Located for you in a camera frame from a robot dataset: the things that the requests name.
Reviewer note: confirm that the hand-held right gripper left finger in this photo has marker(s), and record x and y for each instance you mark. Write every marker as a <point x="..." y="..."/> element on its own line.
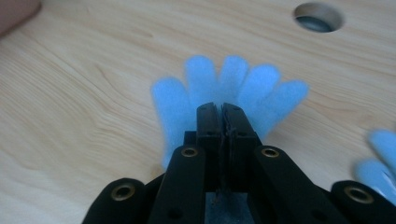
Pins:
<point x="210" y="130"/>

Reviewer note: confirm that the blue fuzzy glove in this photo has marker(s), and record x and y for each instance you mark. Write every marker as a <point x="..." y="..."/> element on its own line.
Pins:
<point x="373" y="174"/>
<point x="199" y="81"/>

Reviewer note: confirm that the pink cloth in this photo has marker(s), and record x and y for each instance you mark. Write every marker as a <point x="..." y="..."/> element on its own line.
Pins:
<point x="15" y="12"/>

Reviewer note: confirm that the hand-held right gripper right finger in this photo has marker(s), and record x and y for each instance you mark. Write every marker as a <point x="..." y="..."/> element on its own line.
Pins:
<point x="238" y="130"/>

